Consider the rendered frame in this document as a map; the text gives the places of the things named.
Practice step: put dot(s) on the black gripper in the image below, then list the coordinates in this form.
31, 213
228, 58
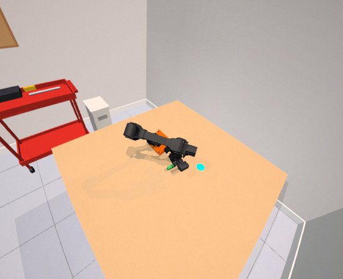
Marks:
177, 160

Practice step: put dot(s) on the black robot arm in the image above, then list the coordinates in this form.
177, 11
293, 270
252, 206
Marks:
179, 145

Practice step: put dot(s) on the cyan flat disc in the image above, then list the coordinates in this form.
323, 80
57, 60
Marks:
200, 167

